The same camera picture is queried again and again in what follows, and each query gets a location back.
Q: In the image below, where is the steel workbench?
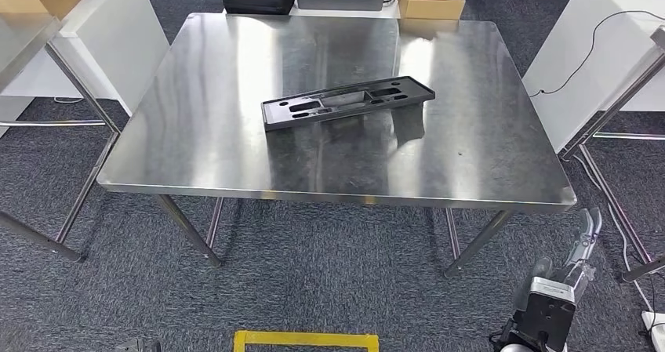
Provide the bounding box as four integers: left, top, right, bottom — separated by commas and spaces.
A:
96, 12, 578, 279

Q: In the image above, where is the white power strip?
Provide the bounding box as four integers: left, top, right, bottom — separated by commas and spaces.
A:
641, 310, 665, 352

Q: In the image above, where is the thin black cable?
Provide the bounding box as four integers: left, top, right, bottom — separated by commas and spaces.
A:
529, 9, 665, 99

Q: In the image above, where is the black plastic car part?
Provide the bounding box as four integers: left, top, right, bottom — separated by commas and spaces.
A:
260, 75, 436, 133

